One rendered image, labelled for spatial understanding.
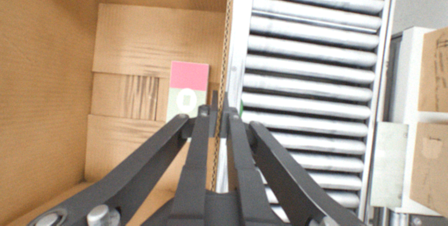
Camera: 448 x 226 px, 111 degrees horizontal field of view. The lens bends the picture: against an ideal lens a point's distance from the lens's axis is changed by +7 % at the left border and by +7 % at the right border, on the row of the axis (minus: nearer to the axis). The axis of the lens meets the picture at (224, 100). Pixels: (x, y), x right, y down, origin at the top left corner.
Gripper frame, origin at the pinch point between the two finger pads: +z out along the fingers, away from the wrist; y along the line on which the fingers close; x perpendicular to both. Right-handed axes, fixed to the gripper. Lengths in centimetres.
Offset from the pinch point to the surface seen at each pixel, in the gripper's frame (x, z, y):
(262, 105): -10.4, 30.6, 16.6
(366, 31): 18, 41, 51
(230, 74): 1.1, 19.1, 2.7
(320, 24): 18, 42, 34
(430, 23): 48, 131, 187
